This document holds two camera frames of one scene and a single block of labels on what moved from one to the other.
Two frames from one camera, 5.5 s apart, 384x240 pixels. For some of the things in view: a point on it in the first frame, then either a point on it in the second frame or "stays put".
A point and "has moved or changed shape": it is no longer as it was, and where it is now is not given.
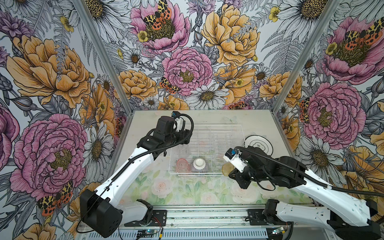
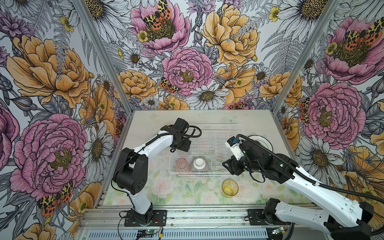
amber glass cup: [227, 168] has moved or changed shape
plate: [259, 141] stays put
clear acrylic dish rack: [202, 155] stays put
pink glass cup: [182, 166] stays put
